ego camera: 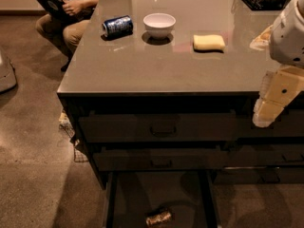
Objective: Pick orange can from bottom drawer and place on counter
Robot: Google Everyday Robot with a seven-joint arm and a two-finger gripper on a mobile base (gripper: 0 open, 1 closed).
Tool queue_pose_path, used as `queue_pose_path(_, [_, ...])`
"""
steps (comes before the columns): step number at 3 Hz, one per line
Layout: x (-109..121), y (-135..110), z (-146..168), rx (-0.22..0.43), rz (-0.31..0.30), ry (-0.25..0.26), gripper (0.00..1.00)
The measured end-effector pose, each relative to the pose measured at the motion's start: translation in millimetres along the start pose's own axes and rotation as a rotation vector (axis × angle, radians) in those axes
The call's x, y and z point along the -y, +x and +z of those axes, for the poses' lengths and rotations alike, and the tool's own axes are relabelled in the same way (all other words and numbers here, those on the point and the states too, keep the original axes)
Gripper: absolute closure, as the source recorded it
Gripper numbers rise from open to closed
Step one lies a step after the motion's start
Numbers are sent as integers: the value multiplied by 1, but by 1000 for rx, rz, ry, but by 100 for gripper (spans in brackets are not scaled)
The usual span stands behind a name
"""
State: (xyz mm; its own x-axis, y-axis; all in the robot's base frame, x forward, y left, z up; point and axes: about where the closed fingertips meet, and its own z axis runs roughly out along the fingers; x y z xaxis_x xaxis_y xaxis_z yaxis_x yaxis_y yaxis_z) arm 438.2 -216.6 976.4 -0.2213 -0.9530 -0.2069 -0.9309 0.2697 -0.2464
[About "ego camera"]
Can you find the right top drawer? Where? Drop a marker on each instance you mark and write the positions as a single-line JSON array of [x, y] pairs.
[[289, 124]]

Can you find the blue soda can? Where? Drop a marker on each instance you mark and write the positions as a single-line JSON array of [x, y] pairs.
[[117, 26]]

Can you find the wire rack on floor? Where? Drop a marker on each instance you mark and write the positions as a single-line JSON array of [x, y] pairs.
[[79, 154]]

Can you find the yellow sponge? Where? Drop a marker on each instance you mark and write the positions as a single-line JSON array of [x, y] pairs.
[[208, 42]]

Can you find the top drawer with handle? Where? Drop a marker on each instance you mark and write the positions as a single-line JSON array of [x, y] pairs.
[[131, 128]]

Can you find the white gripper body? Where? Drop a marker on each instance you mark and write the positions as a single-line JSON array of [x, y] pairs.
[[289, 38]]

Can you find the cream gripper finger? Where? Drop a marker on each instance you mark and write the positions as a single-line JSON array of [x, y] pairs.
[[277, 90]]

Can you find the drawer with handle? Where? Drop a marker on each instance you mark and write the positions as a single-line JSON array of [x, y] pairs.
[[131, 128], [159, 159]]

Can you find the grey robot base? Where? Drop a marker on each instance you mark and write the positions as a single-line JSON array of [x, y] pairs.
[[7, 73]]

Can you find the white ceramic bowl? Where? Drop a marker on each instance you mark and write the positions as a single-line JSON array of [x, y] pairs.
[[159, 25]]

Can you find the middle drawer with handle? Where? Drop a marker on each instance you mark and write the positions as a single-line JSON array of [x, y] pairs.
[[159, 159]]

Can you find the right middle drawer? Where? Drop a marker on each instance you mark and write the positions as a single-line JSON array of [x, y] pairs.
[[266, 155]]

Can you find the open bottom drawer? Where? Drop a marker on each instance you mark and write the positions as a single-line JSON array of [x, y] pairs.
[[188, 195]]

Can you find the black laptop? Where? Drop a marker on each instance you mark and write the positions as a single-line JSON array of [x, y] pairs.
[[55, 9]]

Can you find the person in khaki pants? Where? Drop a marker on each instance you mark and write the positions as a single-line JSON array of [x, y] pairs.
[[64, 35]]

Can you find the orange soda can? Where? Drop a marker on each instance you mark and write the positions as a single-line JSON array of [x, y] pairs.
[[159, 218]]

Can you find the dark counter cabinet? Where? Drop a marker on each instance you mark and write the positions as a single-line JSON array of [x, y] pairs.
[[137, 74]]

